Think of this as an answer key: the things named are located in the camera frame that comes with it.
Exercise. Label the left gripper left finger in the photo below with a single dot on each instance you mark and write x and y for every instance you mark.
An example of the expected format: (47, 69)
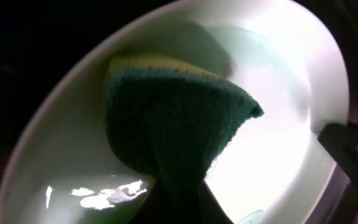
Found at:
(155, 209)

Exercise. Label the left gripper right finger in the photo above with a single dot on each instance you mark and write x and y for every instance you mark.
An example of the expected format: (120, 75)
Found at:
(211, 211)

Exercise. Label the green sponge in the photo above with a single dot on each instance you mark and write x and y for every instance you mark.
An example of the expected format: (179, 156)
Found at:
(169, 119)

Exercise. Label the light green plate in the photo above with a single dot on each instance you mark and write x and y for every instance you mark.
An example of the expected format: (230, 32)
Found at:
(274, 170)

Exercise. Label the black round tray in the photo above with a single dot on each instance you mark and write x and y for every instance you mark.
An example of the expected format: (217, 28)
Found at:
(41, 40)

